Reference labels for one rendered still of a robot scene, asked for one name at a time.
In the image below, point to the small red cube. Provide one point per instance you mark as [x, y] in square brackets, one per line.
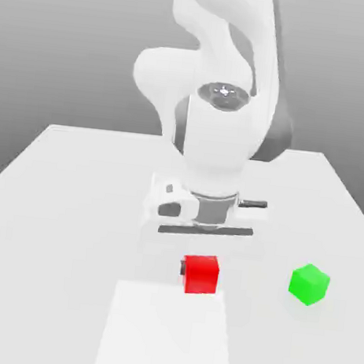
[201, 274]

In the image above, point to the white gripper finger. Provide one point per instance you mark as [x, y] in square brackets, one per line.
[182, 268]

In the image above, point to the small green cube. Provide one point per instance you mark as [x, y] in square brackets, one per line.
[309, 284]

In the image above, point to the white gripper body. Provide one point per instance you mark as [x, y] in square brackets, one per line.
[205, 230]

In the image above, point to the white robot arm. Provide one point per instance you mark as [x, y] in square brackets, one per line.
[218, 135]

